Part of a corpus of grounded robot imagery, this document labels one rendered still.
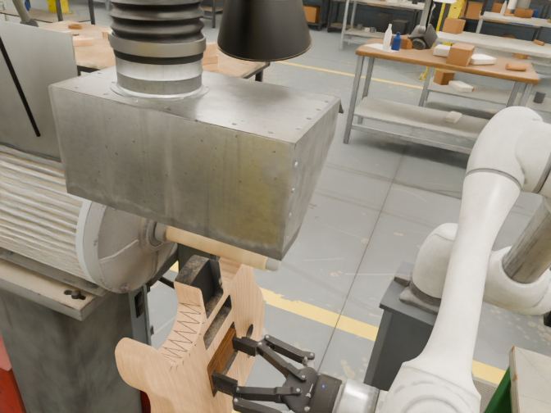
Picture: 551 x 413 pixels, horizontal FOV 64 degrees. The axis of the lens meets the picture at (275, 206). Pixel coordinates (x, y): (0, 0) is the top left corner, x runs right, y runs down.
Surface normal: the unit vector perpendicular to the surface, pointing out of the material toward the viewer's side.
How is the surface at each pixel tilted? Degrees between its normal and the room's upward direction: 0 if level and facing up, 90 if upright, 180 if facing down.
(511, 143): 36
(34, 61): 90
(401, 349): 90
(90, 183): 90
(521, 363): 0
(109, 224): 76
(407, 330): 90
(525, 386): 0
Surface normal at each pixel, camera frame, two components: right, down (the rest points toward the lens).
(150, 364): 0.93, 0.22
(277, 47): 0.28, 0.42
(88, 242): -0.34, 0.23
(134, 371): -0.37, 0.45
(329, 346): 0.08, -0.85
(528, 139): -0.33, -0.51
